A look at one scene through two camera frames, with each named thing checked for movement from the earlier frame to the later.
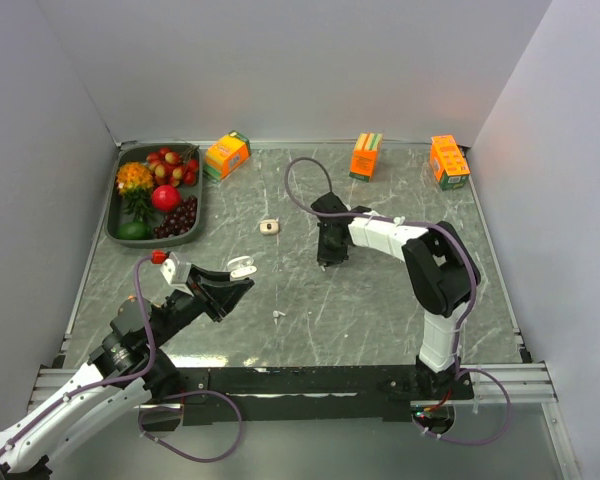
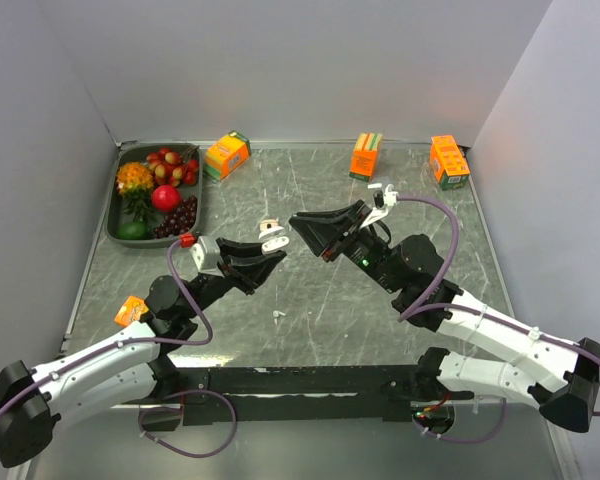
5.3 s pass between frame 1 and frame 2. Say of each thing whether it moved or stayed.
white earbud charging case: moved
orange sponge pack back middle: stayed
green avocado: stayed
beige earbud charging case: stayed
